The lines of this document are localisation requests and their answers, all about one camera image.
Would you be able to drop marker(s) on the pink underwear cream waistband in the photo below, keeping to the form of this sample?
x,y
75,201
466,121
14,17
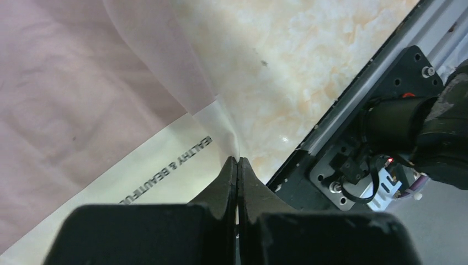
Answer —
x,y
91,92

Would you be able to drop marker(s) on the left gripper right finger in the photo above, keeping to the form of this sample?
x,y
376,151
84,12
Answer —
x,y
254,201

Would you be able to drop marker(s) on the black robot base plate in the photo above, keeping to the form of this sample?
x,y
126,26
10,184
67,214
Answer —
x,y
334,168

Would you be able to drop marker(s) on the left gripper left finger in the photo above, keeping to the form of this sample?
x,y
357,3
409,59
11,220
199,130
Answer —
x,y
219,199

